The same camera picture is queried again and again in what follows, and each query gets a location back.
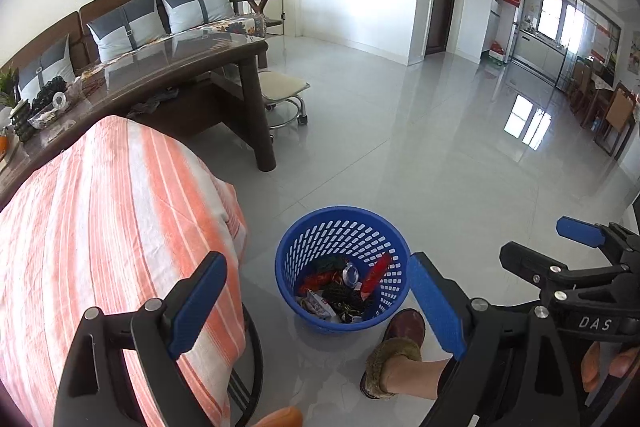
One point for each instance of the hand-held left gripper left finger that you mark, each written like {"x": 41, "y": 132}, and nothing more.
{"x": 197, "y": 302}

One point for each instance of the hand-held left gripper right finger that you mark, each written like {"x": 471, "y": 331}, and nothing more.
{"x": 435, "y": 302}

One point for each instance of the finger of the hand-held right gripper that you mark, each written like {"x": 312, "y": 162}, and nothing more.
{"x": 580, "y": 231}
{"x": 530, "y": 262}

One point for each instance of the red foil wrapper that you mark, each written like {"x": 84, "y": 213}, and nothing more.
{"x": 377, "y": 274}

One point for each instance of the crushed red can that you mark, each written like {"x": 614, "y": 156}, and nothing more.
{"x": 351, "y": 274}

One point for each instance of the dark green packet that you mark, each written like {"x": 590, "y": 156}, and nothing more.
{"x": 330, "y": 264}

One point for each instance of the blue plastic basket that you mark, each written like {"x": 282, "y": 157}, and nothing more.
{"x": 300, "y": 252}

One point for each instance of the person's right hand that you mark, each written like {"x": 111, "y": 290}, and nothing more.
{"x": 592, "y": 367}

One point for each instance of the brown furry slipper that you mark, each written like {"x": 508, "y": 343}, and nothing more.
{"x": 400, "y": 327}

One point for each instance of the person's bare leg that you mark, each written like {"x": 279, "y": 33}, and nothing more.
{"x": 415, "y": 377}

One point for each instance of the wooden dining chair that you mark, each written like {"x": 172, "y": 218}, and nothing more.
{"x": 617, "y": 117}

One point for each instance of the orange striped tablecloth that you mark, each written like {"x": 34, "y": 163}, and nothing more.
{"x": 100, "y": 217}

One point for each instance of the grey cloth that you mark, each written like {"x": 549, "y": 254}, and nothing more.
{"x": 155, "y": 101}

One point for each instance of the dark wooden coffee table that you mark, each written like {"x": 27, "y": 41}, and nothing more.
{"x": 150, "y": 74}

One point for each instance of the cream wheeled stool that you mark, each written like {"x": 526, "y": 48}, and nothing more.
{"x": 280, "y": 84}

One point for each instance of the glass snack tray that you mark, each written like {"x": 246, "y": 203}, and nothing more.
{"x": 45, "y": 117}

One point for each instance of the clear tape roll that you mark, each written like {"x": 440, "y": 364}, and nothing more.
{"x": 60, "y": 99}

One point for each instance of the orange fruit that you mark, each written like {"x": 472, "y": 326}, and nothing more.
{"x": 3, "y": 146}

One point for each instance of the black ribbed vase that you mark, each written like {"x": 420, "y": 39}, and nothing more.
{"x": 22, "y": 122}

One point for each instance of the black woven bowl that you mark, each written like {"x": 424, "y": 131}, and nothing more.
{"x": 47, "y": 89}

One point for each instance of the grey blue cushion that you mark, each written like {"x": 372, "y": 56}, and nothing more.
{"x": 125, "y": 27}
{"x": 195, "y": 4}
{"x": 47, "y": 69}

